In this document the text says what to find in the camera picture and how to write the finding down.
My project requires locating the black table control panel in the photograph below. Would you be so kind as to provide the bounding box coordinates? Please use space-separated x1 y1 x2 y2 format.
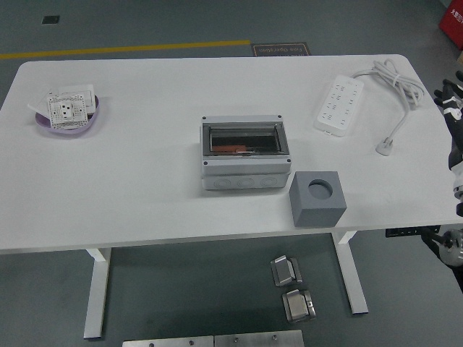
385 226 441 239

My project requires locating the grey cube with round hole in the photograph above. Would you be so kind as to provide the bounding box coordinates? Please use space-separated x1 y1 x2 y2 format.
288 171 347 228

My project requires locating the white thin cover plate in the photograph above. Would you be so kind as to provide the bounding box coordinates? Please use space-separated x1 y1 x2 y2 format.
27 102 48 119

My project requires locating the purple shallow bowl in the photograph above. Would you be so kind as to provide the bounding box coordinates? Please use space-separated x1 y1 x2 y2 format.
34 94 101 137

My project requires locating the white table leg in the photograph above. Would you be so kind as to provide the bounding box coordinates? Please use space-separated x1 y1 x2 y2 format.
83 248 113 340
332 231 369 315

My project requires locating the dark floor sign orange text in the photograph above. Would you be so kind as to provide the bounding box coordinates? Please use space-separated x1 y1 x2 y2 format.
251 42 312 58

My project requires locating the orange cylinder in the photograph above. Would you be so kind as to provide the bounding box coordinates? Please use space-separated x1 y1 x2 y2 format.
211 143 247 155

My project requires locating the flat metal plate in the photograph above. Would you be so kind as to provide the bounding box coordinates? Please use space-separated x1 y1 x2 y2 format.
213 329 305 347
122 335 215 347

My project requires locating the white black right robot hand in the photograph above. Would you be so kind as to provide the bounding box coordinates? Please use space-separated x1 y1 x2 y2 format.
433 78 463 186

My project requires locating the small metal block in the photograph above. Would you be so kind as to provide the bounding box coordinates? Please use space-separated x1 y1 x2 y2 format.
281 288 317 322
270 255 303 288

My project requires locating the red box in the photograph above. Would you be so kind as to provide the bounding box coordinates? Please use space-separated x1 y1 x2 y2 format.
438 0 463 51

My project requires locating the white plain switch plate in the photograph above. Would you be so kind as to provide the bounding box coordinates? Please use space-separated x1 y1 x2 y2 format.
57 83 97 109

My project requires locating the white socket panel with holes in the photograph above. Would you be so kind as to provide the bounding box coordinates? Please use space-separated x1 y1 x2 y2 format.
45 90 90 130

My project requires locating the white power cord with plug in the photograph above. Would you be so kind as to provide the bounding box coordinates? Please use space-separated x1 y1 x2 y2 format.
352 59 425 157

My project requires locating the grey electrical box clear lid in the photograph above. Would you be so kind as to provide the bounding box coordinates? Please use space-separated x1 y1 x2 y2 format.
200 114 292 192

